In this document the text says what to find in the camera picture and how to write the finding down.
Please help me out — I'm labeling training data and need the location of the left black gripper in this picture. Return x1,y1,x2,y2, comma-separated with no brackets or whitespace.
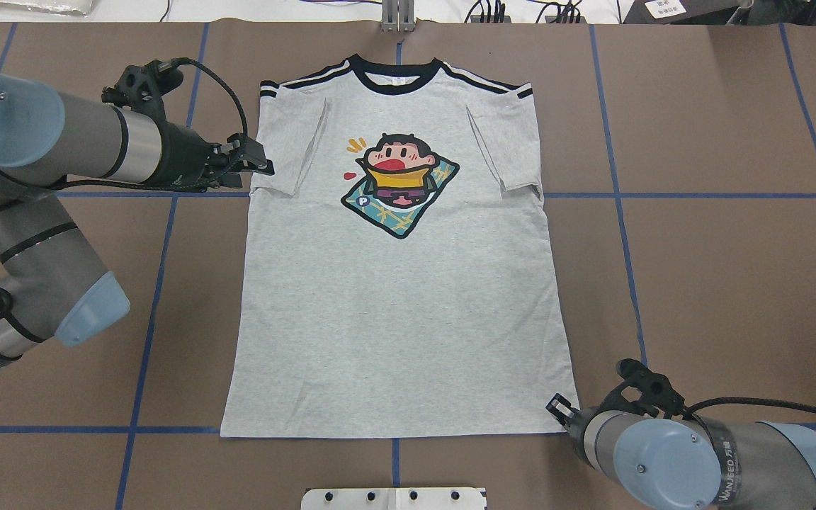
157,122,276,193

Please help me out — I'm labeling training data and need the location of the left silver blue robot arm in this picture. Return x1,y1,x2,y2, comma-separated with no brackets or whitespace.
0,58,274,370

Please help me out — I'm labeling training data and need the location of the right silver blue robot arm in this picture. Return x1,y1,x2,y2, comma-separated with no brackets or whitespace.
546,395,816,509

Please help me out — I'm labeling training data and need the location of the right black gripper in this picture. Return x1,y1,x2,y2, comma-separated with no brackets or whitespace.
546,394,603,454

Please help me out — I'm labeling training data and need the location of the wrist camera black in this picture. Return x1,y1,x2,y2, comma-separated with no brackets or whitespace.
101,60,183,120
598,358,686,419

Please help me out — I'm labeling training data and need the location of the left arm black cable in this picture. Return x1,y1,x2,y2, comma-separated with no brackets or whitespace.
153,58,249,142

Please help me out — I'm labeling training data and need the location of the grey cartoon print t-shirt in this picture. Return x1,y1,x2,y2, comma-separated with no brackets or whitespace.
220,55,579,439

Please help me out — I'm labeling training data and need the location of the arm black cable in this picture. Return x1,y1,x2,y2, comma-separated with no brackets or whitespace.
681,397,816,441
153,58,249,142

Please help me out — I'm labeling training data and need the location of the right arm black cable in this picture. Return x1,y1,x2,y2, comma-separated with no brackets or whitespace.
681,397,816,441

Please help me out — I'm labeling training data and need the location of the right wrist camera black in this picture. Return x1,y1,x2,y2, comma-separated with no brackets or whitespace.
598,358,686,419

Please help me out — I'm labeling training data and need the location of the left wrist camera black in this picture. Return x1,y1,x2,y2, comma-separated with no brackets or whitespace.
101,60,183,120

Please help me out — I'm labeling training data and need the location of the white camera stand post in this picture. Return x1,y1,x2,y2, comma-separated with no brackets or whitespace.
300,487,489,509

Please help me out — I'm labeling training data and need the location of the clear plastic bag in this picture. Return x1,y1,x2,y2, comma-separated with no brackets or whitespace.
0,0,95,17

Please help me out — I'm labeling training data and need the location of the aluminium frame post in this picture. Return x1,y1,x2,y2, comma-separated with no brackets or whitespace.
381,0,417,33

